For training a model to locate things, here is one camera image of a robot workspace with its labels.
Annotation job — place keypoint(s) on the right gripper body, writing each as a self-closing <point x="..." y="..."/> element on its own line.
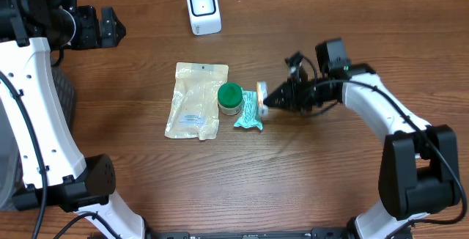
<point x="310" y="93"/>

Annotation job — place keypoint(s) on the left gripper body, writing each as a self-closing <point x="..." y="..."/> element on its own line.
<point x="87" y="31"/>

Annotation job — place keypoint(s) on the orange snack packet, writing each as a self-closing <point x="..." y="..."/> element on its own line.
<point x="261" y="93"/>

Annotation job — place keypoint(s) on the teal tissue packet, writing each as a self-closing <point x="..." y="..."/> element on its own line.
<point x="249" y="117"/>

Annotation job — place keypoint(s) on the green lid jar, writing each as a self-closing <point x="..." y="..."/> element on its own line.
<point x="230" y="98"/>

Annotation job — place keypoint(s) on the beige paper pouch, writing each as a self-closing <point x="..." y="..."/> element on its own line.
<point x="194" y="107"/>

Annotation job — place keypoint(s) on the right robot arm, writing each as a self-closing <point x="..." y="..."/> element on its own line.
<point x="419" y="172"/>

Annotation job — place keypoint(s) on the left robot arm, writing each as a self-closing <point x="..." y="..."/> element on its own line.
<point x="46" y="168"/>

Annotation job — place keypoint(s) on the white barcode scanner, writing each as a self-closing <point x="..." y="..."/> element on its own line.
<point x="205" y="16"/>

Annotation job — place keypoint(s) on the grey plastic mesh basket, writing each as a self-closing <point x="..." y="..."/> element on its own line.
<point x="11" y="170"/>

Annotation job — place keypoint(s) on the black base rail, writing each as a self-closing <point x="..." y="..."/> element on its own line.
<point x="249" y="235"/>

